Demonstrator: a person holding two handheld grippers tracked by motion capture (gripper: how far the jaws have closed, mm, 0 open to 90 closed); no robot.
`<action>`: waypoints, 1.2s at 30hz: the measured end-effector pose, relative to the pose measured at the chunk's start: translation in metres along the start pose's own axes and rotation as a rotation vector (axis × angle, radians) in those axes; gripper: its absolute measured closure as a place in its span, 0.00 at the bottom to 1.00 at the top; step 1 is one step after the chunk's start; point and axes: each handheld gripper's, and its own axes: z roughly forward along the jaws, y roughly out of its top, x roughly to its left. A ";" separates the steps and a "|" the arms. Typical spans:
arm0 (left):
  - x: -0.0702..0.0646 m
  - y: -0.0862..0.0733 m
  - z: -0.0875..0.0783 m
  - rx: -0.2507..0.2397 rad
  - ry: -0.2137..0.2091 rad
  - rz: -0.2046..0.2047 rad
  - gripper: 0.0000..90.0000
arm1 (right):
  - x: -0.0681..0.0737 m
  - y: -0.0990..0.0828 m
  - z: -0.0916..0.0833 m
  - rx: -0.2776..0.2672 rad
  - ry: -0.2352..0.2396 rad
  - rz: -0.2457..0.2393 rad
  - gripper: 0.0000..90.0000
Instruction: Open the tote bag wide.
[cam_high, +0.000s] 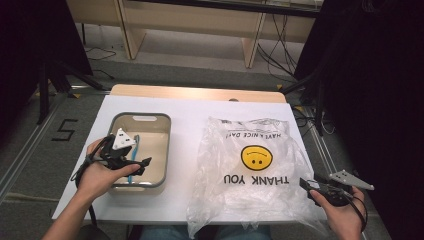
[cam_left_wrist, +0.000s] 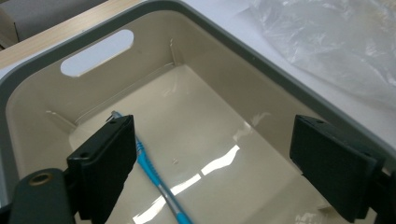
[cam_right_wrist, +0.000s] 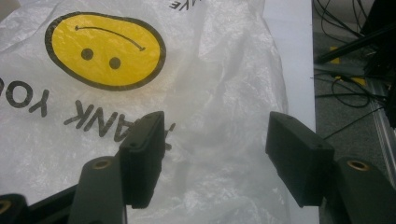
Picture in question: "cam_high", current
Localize blue toothbrush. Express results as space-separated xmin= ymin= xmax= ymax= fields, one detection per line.
xmin=127 ymin=134 xmax=141 ymax=185

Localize person's legs in jeans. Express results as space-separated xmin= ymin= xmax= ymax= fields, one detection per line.
xmin=139 ymin=224 xmax=273 ymax=240

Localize black curtain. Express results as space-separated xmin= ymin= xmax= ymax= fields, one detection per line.
xmin=293 ymin=0 xmax=424 ymax=240
xmin=0 ymin=0 xmax=94 ymax=141

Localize black metal stand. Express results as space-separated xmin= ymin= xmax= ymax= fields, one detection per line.
xmin=36 ymin=59 xmax=105 ymax=125
xmin=281 ymin=69 xmax=327 ymax=136

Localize bundle of black cables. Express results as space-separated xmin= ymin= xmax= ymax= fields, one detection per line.
xmin=256 ymin=13 xmax=303 ymax=83

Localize metal floor rail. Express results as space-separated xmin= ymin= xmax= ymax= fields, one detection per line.
xmin=308 ymin=106 xmax=369 ymax=240
xmin=0 ymin=96 xmax=64 ymax=201

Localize clear plastic bag yellow smiley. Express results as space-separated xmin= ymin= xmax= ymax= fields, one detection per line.
xmin=185 ymin=116 xmax=329 ymax=239

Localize person's left hand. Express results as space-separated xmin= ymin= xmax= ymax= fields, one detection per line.
xmin=77 ymin=138 xmax=141 ymax=201

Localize black floor cable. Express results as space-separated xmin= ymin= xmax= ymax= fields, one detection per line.
xmin=82 ymin=45 xmax=118 ymax=81

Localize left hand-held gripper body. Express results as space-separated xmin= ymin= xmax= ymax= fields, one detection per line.
xmin=99 ymin=128 xmax=137 ymax=170

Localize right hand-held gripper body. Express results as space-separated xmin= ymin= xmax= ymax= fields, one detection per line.
xmin=314 ymin=169 xmax=375 ymax=207

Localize white table board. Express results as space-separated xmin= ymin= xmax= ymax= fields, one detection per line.
xmin=52 ymin=94 xmax=333 ymax=225

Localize person's right hand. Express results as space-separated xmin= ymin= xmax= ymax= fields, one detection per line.
xmin=309 ymin=187 xmax=367 ymax=231

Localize beige bin with grey rim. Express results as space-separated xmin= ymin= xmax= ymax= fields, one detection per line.
xmin=108 ymin=112 xmax=172 ymax=196

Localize light wooden desk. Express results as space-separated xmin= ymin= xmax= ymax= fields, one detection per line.
xmin=65 ymin=0 xmax=323 ymax=69

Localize left hand-held gripper black cable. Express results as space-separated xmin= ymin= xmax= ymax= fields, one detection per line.
xmin=70 ymin=134 xmax=116 ymax=227

